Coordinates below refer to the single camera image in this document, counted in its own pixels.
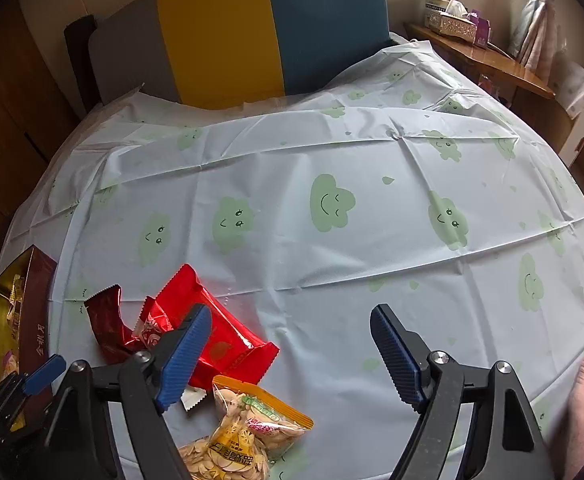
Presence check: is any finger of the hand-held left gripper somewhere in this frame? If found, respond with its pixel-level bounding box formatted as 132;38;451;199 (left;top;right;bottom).
0;354;67;421

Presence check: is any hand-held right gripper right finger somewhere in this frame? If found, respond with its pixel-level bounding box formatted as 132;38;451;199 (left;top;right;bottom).
370;304;555;480

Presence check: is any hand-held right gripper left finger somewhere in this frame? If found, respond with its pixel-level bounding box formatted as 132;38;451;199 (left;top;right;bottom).
42;304;213;480

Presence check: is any bright red snack packet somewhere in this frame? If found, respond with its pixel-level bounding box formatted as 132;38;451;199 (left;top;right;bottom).
157;264;280;386

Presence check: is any gold-lined maroon box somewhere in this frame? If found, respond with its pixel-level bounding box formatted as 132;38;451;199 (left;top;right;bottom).
0;245;59;431

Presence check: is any white torn wrapper piece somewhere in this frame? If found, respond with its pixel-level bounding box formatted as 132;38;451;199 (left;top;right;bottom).
181;385;208;412

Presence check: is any small red white packet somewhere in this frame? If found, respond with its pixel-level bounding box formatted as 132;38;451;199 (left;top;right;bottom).
133;296;175;351

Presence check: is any dark red snack packet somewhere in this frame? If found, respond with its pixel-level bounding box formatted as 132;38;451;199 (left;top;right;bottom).
84;284;138;363

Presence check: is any orange-edged seed packet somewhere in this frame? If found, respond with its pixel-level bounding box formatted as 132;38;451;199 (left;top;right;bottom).
177;375;314;480

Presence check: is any white cloud-print tablecloth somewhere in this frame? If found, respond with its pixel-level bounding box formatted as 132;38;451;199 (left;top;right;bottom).
0;37;584;480

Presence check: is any wooden cabinet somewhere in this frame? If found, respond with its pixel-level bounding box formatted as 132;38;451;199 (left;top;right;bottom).
0;0;80;241

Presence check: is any white cardboard box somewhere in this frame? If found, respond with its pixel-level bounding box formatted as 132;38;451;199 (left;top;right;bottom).
554;62;584;168

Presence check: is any wooden side desk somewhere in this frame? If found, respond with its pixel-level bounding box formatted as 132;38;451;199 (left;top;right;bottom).
404;21;557;101

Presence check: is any black foam roll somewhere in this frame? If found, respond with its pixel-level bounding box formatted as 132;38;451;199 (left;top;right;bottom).
63;15;104;113

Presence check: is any grey yellow blue chair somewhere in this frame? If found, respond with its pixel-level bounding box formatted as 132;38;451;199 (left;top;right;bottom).
88;0;390;111

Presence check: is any small purple box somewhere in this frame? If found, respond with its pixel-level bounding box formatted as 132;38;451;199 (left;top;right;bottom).
469;8;493;50

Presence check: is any silver patterned tissue box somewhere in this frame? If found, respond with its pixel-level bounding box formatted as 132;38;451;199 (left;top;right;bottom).
424;0;480;41

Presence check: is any light patterned curtain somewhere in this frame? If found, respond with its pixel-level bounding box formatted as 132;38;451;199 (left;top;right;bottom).
509;0;563;68

